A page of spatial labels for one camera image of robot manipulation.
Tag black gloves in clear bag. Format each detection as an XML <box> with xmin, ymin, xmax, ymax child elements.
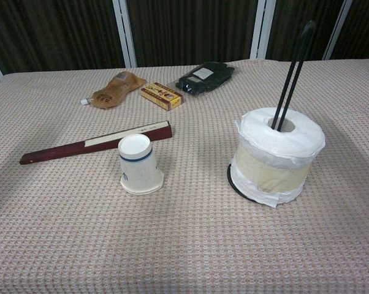
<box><xmin>174</xmin><ymin>61</ymin><xmax>236</xmax><ymax>98</ymax></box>

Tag white paper cup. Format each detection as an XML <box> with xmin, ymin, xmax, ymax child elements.
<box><xmin>117</xmin><ymin>134</ymin><xmax>164</xmax><ymax>194</ymax></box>

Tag black ring with stick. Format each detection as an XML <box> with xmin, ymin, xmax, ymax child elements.
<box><xmin>226</xmin><ymin>20</ymin><xmax>316</xmax><ymax>205</ymax></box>

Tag white tissue paper roll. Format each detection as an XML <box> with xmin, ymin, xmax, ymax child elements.
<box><xmin>235</xmin><ymin>107</ymin><xmax>326</xmax><ymax>209</ymax></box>

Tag brown spouted drink pouch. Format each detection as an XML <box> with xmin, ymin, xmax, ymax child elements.
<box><xmin>80</xmin><ymin>71</ymin><xmax>147</xmax><ymax>109</ymax></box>

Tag dark red folded fan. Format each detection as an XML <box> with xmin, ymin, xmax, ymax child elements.
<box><xmin>20</xmin><ymin>120</ymin><xmax>175</xmax><ymax>165</ymax></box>

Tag beige woven tablecloth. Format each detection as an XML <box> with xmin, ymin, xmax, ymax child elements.
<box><xmin>0</xmin><ymin>59</ymin><xmax>369</xmax><ymax>294</ymax></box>

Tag yellow red printed box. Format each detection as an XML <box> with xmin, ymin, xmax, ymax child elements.
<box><xmin>140</xmin><ymin>81</ymin><xmax>185</xmax><ymax>110</ymax></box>

